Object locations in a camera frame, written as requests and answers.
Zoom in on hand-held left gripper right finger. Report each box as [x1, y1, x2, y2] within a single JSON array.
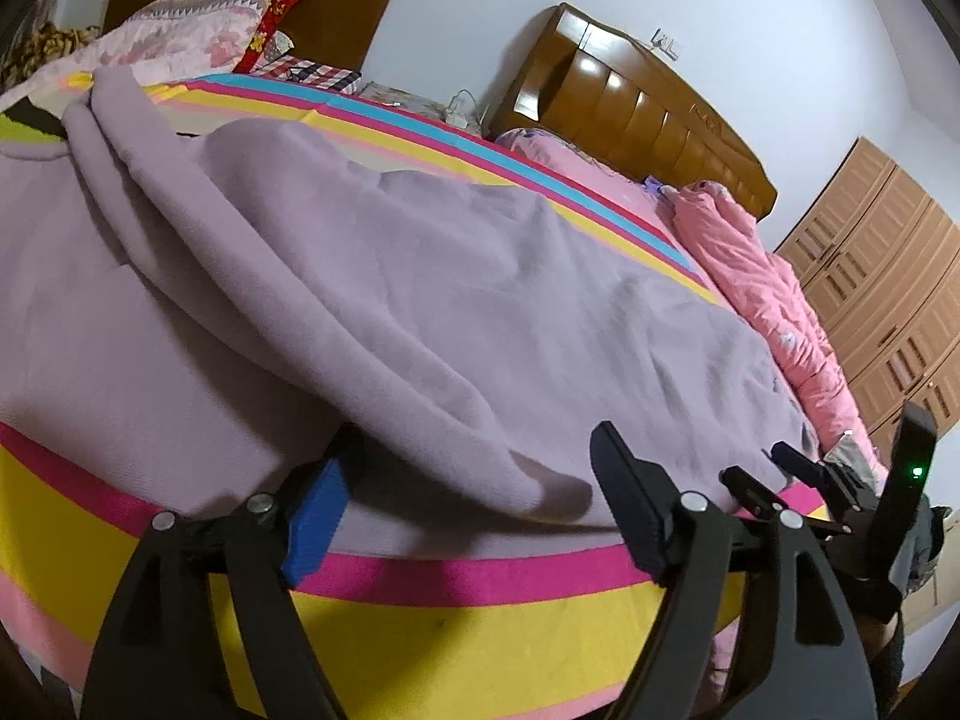
[[589, 422, 880, 720]]

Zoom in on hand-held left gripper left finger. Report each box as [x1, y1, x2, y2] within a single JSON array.
[[79, 456, 352, 720]]

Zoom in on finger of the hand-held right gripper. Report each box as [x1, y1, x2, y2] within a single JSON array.
[[718, 465, 790, 524], [771, 440, 832, 494]]

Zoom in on lilac knit sweater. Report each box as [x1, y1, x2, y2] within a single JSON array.
[[0, 66, 818, 563]]

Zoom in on person's right forearm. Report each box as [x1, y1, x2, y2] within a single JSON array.
[[859, 607, 910, 720]]

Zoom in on pink padded quilt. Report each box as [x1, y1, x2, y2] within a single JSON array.
[[667, 180, 878, 458]]

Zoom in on colourful striped blanket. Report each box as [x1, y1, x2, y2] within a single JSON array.
[[0, 71, 826, 720]]

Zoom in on light brown wardrobe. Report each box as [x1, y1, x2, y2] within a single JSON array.
[[774, 136, 960, 451]]

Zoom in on pink bed sheet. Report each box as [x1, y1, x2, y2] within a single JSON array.
[[495, 127, 680, 241]]

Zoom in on glossy wooden headboard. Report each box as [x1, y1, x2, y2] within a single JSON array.
[[486, 4, 779, 222]]

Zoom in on pale floral cloth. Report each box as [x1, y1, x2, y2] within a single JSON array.
[[360, 81, 458, 121]]

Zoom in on plaid cloth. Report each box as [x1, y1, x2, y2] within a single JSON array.
[[251, 52, 363, 95]]

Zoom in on dark brown headboard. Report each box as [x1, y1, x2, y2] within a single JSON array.
[[101, 0, 406, 80]]

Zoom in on pink floral quilt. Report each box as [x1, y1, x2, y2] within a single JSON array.
[[41, 0, 275, 87]]

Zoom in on leopard print cloth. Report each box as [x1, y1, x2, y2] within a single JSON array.
[[0, 22, 98, 91]]

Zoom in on white cable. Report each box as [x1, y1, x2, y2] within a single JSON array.
[[446, 88, 485, 132]]

